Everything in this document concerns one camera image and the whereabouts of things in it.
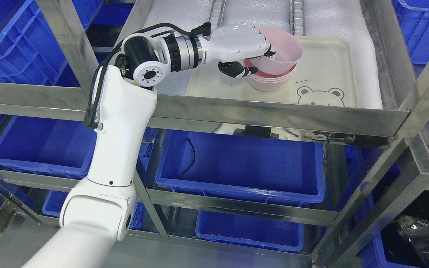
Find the blue bin under tray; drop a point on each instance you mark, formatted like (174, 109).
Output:
(271, 171)

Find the stacked pink bowls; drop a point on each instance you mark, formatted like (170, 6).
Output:
(268, 82)

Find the blue bin middle left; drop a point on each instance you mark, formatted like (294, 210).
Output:
(44, 146)

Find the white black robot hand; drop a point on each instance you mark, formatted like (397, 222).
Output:
(230, 45)

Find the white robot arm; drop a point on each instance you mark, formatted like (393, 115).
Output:
(98, 211)

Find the steel shelf frame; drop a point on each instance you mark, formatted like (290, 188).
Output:
(401, 127)

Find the cream bear tray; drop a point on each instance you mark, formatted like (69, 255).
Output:
(323, 76)

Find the blue bin bottom centre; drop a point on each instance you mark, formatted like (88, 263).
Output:
(275, 235)

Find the blue bin upper left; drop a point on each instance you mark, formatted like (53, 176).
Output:
(29, 52)

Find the pink ikea bowl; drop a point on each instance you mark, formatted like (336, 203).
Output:
(288, 49)

